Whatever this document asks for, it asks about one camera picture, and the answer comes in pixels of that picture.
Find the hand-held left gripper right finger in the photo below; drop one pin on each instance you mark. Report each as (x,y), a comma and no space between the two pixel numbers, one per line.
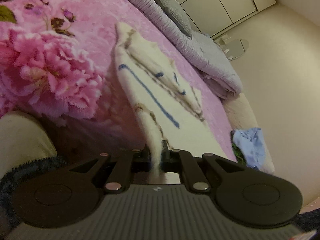
(168,160)

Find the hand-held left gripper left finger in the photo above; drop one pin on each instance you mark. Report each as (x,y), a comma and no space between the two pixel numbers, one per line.
(142,156)

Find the cream fleece jacket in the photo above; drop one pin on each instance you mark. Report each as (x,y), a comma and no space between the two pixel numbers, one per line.
(140,97)

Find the green garment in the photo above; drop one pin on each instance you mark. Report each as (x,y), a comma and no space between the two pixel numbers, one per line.
(237,153)

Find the light blue garment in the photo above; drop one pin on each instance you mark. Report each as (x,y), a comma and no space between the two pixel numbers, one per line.
(252,145)

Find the mauve pillow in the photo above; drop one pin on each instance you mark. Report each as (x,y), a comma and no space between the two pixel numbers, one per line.
(222,90)

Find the striped lilac duvet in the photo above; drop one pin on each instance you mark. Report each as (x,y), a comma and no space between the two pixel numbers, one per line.
(200,52)

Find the oval mirror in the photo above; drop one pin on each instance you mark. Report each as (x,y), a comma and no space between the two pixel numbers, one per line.
(237,48)

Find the grey textured pillow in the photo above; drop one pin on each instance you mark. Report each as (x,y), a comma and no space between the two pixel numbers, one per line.
(175,12)

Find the cream wardrobe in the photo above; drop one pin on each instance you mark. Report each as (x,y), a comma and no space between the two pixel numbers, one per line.
(212,2)

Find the pink floral bed blanket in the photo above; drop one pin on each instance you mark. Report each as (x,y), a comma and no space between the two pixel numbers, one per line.
(75,5)

